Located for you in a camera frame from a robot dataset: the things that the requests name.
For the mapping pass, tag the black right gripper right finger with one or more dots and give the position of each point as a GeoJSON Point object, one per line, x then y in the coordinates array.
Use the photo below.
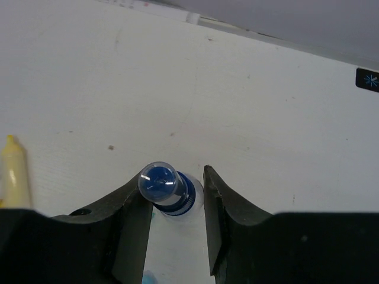
{"type": "Point", "coordinates": [249, 245]}

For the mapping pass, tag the black table logo label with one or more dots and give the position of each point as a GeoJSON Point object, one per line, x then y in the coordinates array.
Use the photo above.
{"type": "Point", "coordinates": [367, 79]}

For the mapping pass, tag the yellow highlighter body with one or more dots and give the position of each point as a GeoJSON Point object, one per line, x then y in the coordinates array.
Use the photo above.
{"type": "Point", "coordinates": [15, 178]}

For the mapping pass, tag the blue cap spray bottle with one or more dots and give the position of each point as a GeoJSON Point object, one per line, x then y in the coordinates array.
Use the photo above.
{"type": "Point", "coordinates": [178, 196]}

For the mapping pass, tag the light blue highlighter cap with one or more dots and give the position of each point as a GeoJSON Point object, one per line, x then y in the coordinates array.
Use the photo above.
{"type": "Point", "coordinates": [148, 278]}

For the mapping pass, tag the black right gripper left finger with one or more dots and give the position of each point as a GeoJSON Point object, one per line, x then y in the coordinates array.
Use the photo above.
{"type": "Point", "coordinates": [103, 242]}

